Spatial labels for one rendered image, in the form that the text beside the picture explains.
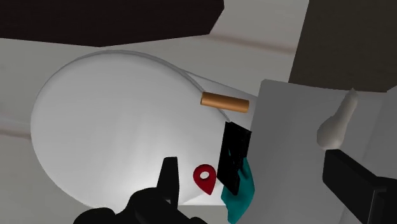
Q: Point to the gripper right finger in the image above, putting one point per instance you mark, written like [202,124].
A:
[356,183]

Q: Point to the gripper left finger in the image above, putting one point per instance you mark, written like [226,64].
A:
[169,183]

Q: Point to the red pin-shaped tag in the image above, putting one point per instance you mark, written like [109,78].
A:
[205,178]

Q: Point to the white bottle-shaped vase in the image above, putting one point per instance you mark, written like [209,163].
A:
[336,124]

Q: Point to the black rectangular remote control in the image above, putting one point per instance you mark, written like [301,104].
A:
[233,156]

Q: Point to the teal cloth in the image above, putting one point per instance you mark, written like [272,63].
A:
[240,195]

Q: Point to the brown cardboard tube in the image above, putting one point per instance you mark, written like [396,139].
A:
[225,102]

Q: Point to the dark robot stand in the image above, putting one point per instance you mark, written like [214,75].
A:
[102,20]

